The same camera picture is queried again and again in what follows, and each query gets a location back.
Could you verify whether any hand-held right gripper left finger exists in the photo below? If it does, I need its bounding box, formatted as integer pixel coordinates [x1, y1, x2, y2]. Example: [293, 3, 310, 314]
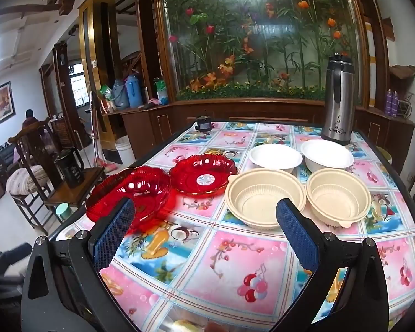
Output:
[21, 198, 136, 332]

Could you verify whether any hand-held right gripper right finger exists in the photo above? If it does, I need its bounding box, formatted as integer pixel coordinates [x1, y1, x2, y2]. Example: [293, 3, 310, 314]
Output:
[276, 198, 390, 332]

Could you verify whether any stainless steel thermos jug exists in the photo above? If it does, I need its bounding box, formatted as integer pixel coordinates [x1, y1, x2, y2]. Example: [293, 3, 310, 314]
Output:
[320, 53, 356, 146]

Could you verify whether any green capped plastic bottle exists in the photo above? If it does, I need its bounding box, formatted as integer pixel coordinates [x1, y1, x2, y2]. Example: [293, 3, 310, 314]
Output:
[154, 78, 169, 106]

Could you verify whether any small beige plastic bowl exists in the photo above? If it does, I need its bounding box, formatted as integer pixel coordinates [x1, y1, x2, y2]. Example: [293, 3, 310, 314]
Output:
[306, 168, 370, 229]

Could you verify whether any dark wooden stool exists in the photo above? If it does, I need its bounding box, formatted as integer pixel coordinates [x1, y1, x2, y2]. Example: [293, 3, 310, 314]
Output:
[43, 168, 106, 224]

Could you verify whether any printed fruit and flower tablecloth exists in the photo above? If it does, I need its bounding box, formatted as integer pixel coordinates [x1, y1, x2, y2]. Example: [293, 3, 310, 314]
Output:
[55, 121, 415, 332]

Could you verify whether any large beige plastic bowl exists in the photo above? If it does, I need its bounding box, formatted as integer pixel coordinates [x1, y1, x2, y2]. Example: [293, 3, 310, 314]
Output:
[225, 168, 307, 230]

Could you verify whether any white deep bowl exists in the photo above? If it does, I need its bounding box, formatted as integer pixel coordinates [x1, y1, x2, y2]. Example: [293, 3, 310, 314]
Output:
[300, 140, 354, 173]

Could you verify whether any pale blue thermos flask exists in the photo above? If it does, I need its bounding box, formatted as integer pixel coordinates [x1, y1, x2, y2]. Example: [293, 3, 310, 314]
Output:
[111, 79, 129, 109]

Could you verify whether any black jug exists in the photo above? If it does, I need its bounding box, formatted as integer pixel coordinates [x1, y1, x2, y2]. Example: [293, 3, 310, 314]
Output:
[54, 147, 85, 189]

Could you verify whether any white shallow bowl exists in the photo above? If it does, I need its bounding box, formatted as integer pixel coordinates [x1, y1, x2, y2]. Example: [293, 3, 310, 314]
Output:
[248, 144, 303, 173]

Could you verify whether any white bucket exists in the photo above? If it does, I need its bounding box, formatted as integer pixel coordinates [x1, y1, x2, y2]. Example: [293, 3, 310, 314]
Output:
[115, 136, 136, 167]

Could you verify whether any red plate with white sticker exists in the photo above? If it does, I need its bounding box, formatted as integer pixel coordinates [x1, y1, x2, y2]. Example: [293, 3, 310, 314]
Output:
[169, 155, 238, 196]

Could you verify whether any wooden chair with cushion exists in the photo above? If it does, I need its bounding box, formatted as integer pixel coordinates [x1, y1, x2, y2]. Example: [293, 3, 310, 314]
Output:
[6, 118, 61, 225]

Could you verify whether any mop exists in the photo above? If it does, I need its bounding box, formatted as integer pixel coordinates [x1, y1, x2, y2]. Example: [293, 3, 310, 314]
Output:
[88, 92, 115, 173]

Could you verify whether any glass flower display case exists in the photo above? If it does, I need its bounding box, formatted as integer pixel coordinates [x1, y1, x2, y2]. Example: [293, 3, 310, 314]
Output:
[152, 0, 367, 102]

